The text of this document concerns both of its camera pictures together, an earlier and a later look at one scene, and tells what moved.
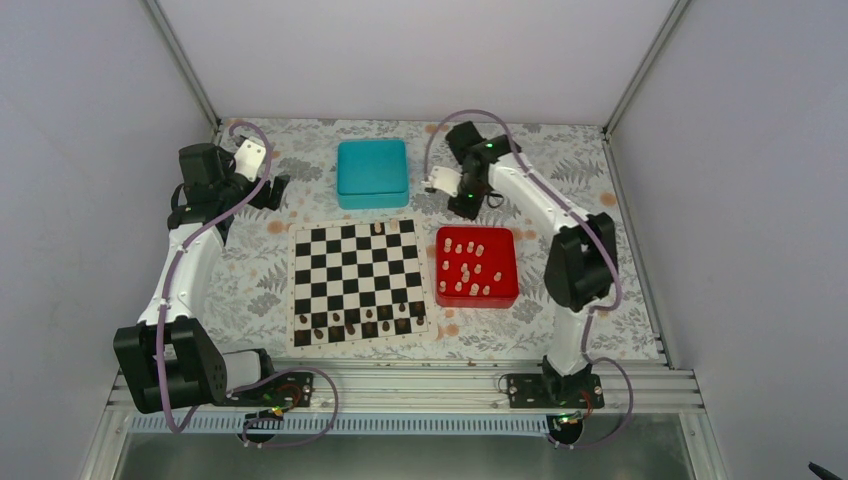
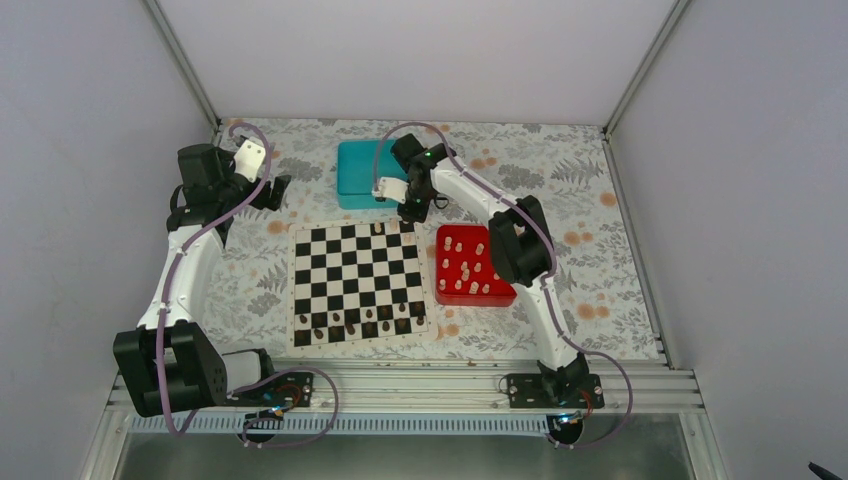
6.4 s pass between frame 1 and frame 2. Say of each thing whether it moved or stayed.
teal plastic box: stayed
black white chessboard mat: stayed
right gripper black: moved
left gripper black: stayed
